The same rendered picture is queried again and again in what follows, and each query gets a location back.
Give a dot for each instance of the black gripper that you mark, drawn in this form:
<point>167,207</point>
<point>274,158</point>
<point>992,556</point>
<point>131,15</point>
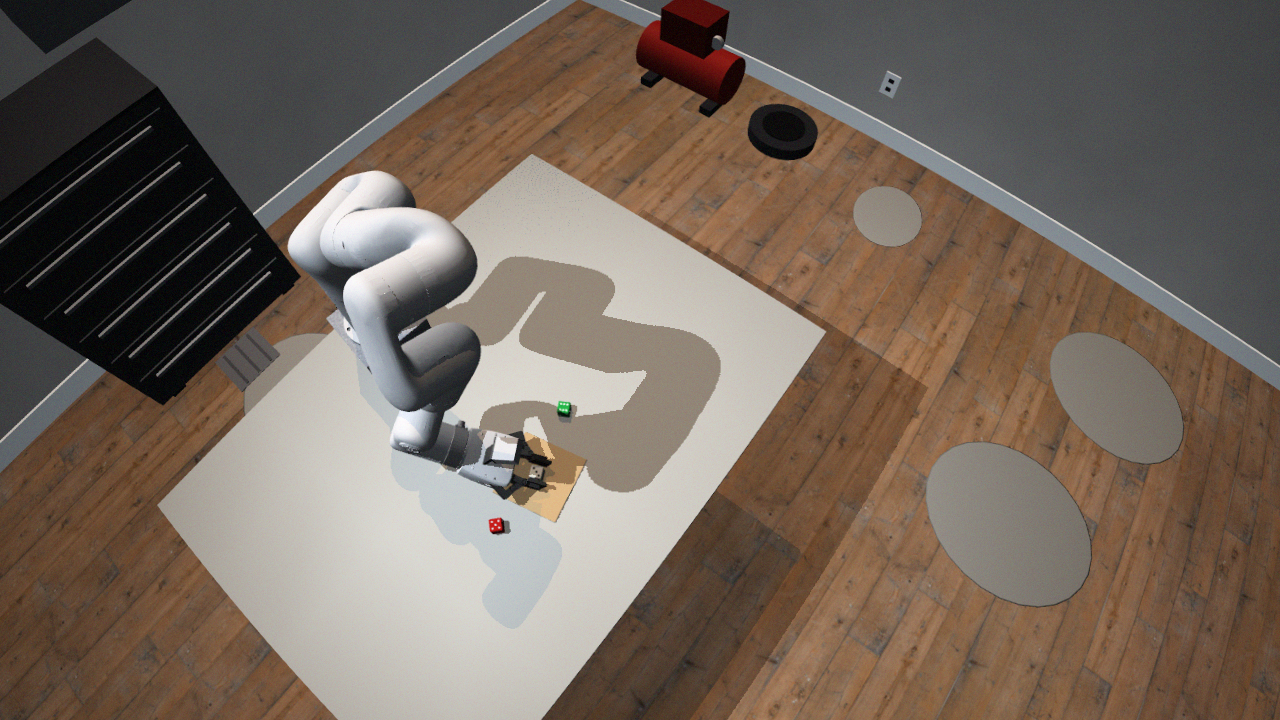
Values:
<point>497,475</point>

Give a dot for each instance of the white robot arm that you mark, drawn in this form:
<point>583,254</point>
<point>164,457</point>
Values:
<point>438,265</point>

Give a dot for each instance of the tan flat mat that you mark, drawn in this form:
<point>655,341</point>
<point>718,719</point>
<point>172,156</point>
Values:
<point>560,477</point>

